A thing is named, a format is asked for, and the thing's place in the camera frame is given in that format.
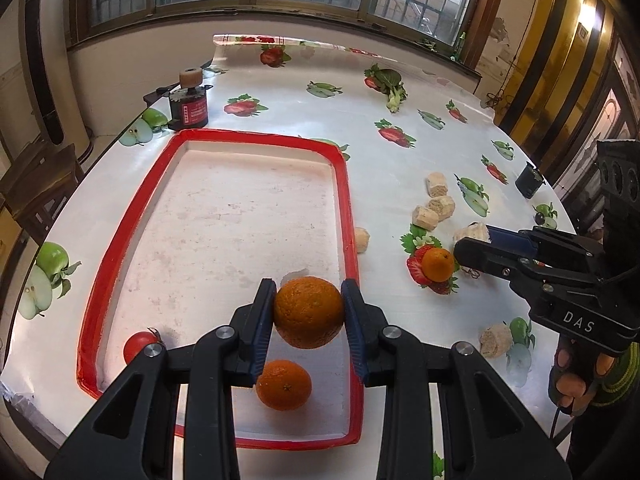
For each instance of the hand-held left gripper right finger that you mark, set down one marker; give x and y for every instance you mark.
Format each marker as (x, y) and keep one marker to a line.
(352, 340)

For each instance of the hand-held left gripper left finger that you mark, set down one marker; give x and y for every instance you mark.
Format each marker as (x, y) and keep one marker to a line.
(263, 340)

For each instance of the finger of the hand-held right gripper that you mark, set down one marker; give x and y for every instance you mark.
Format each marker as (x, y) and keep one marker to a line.
(507, 238)
(485, 256)

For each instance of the beige cut stalk piece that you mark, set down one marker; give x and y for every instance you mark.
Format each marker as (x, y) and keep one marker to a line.
(442, 206)
(472, 233)
(362, 243)
(495, 341)
(436, 184)
(424, 218)

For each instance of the small orange with stem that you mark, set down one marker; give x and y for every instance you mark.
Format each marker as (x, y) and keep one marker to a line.
(438, 265)

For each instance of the small smooth orange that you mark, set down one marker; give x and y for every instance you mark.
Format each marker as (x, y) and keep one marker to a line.
(284, 385)

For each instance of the large rough orange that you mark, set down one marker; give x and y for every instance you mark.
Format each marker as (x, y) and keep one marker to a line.
(308, 312)

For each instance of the red cherry tomato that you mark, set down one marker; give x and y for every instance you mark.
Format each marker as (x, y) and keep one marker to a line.
(136, 348)

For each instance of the red-rimmed white tray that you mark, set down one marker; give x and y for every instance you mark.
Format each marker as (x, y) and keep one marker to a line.
(225, 210)

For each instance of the person's right forearm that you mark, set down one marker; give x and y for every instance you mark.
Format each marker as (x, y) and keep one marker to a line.
(610, 440)

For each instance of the person's right hand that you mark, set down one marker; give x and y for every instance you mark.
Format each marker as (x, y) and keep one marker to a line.
(572, 385)

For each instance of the small black motor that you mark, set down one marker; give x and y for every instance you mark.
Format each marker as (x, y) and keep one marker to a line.
(528, 181)

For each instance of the gold and black door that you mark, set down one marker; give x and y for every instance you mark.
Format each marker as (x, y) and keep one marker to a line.
(550, 60)

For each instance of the green bottle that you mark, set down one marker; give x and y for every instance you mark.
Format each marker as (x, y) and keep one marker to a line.
(459, 46)

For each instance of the black motor with beige wheel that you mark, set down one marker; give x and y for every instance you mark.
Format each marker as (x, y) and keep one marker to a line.
(190, 107)

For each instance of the fruit print tablecloth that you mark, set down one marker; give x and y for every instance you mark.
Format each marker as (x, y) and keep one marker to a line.
(300, 85)

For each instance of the wooden chair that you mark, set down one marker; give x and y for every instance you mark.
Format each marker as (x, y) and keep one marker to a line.
(35, 190)

